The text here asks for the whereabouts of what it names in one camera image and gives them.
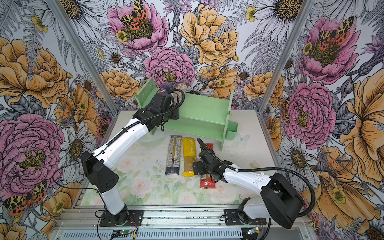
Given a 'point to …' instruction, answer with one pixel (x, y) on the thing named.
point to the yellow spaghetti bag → (189, 154)
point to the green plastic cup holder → (231, 131)
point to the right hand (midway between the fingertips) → (201, 169)
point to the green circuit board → (120, 233)
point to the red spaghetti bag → (205, 180)
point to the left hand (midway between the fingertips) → (174, 113)
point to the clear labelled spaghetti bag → (173, 155)
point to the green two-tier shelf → (200, 117)
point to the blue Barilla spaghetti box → (166, 86)
